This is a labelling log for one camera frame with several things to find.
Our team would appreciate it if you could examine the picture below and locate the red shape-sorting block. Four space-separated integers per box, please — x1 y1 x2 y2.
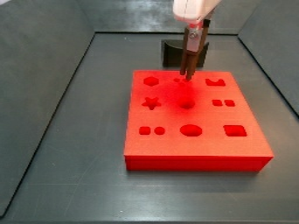
124 70 273 172

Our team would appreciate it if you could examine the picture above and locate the brown three-prong peg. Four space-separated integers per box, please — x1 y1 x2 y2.
180 19 211 81

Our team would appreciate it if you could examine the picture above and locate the dark grey curved holder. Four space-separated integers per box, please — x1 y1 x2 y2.
161 39 209 67

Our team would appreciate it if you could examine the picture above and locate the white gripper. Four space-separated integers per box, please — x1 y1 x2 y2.
172 0 220 53

